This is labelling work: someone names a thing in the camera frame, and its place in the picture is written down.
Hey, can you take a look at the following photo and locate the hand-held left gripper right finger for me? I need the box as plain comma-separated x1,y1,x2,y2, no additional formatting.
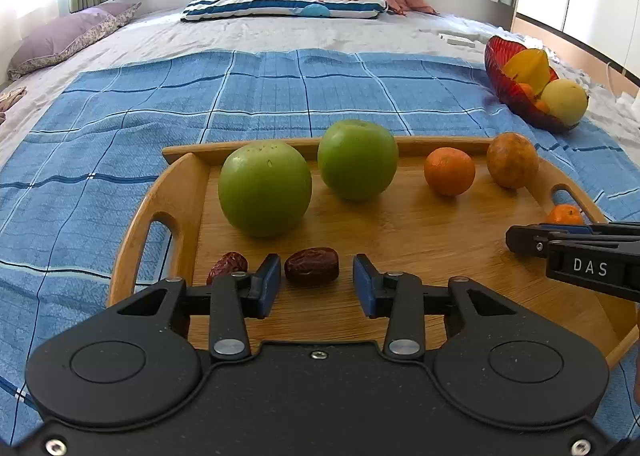
352,253,522,363

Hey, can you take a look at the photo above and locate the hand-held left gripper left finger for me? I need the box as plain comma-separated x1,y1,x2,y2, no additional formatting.
112,253,282,363

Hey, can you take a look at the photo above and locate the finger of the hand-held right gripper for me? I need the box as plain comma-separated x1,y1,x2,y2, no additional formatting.
505,225,552,256
539,222,640,239

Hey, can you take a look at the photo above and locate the tangerine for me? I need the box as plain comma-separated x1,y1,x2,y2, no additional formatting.
545,204,585,227
424,147,476,197

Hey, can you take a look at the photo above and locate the red dried date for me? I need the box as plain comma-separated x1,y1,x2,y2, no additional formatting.
206,251,249,286
284,247,341,285

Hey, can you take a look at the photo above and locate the wooden tray with handles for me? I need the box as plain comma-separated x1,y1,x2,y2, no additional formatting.
107,136,626,373

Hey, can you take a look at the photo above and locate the large green apple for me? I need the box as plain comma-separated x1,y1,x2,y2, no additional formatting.
218,140,313,238

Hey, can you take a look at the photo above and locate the yellow-brown passion fruit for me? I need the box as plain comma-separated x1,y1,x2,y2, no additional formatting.
486,132,540,189

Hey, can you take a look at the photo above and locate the yellow starfruit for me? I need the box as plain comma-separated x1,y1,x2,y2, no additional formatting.
501,49,552,96

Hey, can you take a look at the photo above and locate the red glass bowl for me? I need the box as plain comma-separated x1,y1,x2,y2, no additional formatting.
484,35,590,131

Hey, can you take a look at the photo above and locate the blue checked blanket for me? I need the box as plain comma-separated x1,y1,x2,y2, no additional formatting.
0,48,640,443

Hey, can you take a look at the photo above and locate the small white box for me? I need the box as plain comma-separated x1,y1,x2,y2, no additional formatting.
439,31,479,48

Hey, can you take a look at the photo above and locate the grey bed sheet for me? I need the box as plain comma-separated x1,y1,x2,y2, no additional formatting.
0,1,640,172

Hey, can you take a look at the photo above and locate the blue white striped pillow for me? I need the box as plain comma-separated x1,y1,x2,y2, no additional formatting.
181,0,389,22

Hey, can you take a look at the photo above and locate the purple floral pillow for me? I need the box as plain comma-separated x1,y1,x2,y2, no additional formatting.
7,2,142,81

